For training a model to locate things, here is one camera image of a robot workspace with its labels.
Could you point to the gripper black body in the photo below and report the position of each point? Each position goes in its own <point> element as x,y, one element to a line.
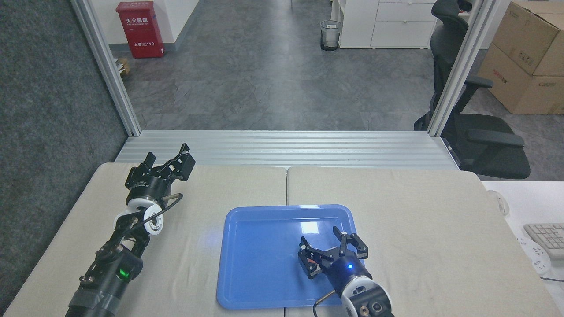
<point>346,270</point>
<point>150,189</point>

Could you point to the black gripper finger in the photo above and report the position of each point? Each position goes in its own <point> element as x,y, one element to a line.
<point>320,257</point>
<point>356,245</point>
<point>181,167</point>
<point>137,172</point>

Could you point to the blue plastic tray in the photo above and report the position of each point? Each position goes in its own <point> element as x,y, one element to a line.
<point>264,259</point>

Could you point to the tiny open cardboard box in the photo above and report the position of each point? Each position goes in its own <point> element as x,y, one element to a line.
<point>122,66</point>

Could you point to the red fire extinguisher box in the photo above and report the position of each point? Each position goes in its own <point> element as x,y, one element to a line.
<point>140,28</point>

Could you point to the white computer mouse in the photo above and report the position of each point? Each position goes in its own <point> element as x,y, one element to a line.
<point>502,203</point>

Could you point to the black office chair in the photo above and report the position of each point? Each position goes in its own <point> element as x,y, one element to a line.
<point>484,145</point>

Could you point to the white side table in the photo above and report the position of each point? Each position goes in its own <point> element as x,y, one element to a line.
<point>528,202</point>

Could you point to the white power strip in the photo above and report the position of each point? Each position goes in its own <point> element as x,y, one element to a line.
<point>535,257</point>

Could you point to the white keyboard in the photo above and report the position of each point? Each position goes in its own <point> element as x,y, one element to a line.
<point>548,237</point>

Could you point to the dark mesh waste bin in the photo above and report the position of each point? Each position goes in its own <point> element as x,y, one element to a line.
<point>330,35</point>

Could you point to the large brown cardboard box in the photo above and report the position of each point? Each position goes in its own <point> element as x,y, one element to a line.
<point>515,90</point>

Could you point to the white drawer cabinet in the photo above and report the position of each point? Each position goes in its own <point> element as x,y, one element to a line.
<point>396,24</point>

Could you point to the small brown cardboard box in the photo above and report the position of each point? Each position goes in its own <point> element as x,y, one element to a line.
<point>533,39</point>

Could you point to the silver aluminium post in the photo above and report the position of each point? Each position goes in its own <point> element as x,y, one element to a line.
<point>110,70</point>
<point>460,66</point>

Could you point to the silver aluminium rail platform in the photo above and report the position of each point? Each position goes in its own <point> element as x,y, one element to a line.
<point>286,149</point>

